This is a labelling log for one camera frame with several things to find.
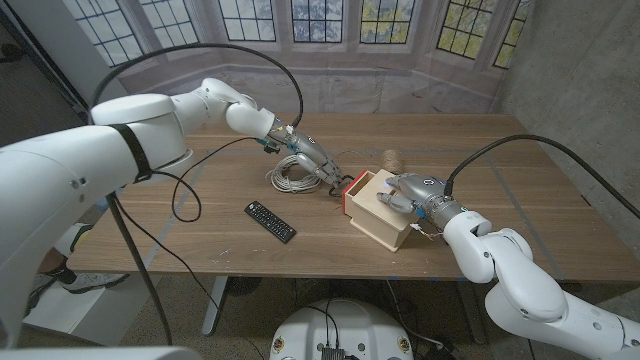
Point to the brown twine spool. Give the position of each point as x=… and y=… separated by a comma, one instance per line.
x=393, y=161

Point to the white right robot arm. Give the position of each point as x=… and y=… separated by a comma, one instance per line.
x=525, y=290

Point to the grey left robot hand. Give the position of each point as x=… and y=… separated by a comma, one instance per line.
x=310, y=152

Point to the light wooden drawer unit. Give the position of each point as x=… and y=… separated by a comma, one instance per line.
x=380, y=225

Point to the wooden cabinet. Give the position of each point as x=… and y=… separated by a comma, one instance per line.
x=357, y=155

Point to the grey table leg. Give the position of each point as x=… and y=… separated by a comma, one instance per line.
x=474, y=315
x=215, y=305

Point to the printed bay window backdrop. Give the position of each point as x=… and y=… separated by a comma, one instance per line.
x=400, y=90

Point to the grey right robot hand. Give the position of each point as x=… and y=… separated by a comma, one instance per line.
x=425, y=195

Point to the black TV remote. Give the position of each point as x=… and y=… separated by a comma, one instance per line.
x=270, y=222

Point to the person's leg with black sock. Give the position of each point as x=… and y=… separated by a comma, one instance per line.
x=52, y=260

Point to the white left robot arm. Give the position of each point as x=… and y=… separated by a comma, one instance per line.
x=75, y=170

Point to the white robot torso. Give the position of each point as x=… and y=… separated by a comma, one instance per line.
x=345, y=325

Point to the black floor fan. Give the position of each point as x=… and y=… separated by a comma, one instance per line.
x=245, y=285

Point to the grey white sneaker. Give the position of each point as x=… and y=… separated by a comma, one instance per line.
x=95, y=282
x=40, y=295

